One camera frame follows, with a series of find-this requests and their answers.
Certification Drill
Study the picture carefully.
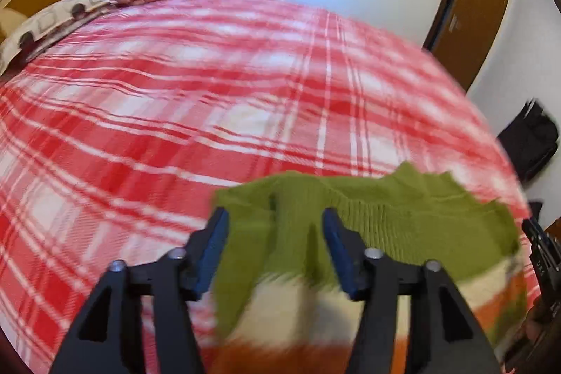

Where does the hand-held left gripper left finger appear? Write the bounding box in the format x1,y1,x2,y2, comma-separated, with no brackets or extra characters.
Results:
48,206,231,374

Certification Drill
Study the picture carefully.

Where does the beige patterned pillow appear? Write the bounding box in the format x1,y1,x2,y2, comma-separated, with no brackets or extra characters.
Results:
0,0,119,74

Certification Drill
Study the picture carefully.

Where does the red plaid blanket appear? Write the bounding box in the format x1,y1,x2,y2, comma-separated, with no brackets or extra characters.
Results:
0,0,533,374

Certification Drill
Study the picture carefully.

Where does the green striped knit sweater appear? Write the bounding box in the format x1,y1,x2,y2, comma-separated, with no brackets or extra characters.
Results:
206,161,529,374

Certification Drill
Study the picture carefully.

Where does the brown wooden door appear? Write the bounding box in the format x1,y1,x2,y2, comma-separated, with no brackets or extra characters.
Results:
423,0,513,92

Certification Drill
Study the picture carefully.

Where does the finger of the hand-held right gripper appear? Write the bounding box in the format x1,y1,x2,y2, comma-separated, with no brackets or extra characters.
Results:
521,218,554,265

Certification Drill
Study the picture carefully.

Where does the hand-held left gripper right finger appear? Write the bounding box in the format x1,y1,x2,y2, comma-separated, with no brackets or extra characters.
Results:
321,206,503,374

